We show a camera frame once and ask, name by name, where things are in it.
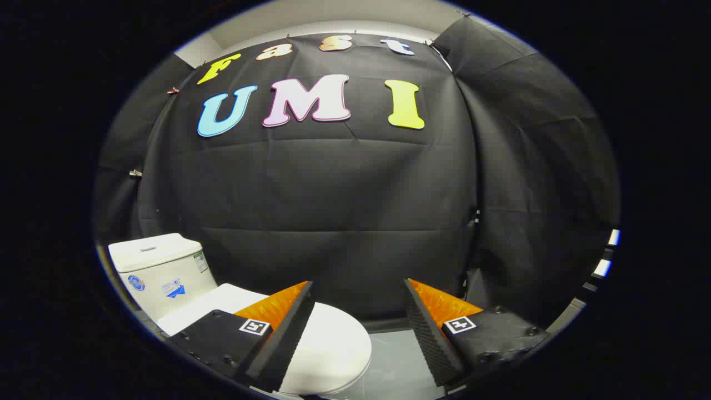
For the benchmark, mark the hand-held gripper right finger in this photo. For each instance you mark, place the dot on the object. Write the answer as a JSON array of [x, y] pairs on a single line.
[[430, 339]]

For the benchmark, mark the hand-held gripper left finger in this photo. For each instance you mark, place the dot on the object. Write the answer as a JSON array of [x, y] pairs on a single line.
[[289, 339]]

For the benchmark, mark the white toilet lid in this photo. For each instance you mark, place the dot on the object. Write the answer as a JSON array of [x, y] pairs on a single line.
[[333, 344]]

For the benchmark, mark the white ceramic toilet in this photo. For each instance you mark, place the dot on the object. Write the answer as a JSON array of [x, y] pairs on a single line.
[[161, 272]]

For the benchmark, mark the black backdrop cloth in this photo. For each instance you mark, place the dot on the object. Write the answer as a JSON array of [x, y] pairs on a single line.
[[333, 194]]

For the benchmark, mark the black white striped board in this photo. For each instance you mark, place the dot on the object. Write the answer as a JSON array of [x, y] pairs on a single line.
[[602, 268]]

